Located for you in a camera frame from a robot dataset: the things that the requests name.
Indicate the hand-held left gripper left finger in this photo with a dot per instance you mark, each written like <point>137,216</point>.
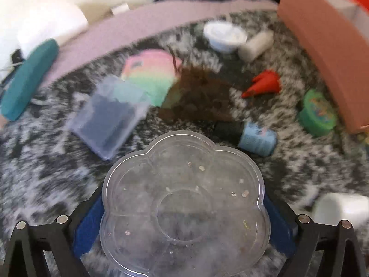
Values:
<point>86,230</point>

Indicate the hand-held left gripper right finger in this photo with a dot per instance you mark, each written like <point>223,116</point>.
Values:
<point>281,228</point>

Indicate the clear flower-shaped plastic box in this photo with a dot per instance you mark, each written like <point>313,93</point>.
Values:
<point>184,205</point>

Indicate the white rectangular block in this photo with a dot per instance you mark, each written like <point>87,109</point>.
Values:
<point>340,209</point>

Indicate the black and white fuzzy desk mat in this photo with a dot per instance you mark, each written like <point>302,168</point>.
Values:
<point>43,164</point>

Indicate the blue bottle with black cap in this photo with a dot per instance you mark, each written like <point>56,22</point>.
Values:
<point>248,137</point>

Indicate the clear square plastic box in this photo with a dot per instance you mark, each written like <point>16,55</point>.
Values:
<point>108,118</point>

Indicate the green round slime tub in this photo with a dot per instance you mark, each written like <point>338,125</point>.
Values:
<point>317,112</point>

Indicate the red cone-shaped toy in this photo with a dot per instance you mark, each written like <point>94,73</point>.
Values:
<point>263,83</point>

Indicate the brown furry toy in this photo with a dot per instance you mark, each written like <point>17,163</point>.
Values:
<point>199,95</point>

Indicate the teal pencil case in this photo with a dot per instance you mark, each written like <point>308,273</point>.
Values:
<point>28,78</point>

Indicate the pastel rainbow plush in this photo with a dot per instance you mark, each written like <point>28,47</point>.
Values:
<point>150,76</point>

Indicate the pink storage box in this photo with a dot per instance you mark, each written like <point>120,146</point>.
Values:
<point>323,43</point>

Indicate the white round container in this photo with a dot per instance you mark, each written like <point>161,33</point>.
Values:
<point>224,36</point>

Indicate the white charger plug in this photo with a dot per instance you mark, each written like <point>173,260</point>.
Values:
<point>121,8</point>

